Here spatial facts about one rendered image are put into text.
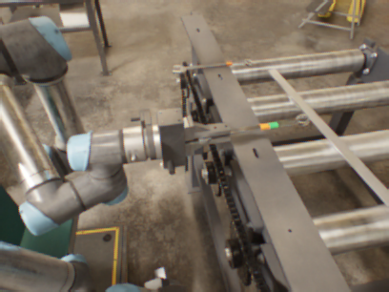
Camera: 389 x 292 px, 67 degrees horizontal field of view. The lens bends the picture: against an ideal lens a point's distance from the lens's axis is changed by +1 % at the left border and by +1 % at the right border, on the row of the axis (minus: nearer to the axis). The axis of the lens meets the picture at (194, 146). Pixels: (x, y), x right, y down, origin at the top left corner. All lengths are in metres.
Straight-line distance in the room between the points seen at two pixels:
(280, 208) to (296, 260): 0.10
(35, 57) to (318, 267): 0.74
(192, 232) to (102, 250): 0.59
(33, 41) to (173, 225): 1.39
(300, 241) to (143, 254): 1.36
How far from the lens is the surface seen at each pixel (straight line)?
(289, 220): 0.59
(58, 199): 0.67
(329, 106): 1.39
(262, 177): 0.64
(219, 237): 1.49
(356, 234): 0.96
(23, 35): 0.82
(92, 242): 1.57
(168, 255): 1.82
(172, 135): 0.59
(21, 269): 0.65
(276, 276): 0.79
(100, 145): 0.60
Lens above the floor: 1.66
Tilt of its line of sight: 46 degrees down
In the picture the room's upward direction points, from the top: straight up
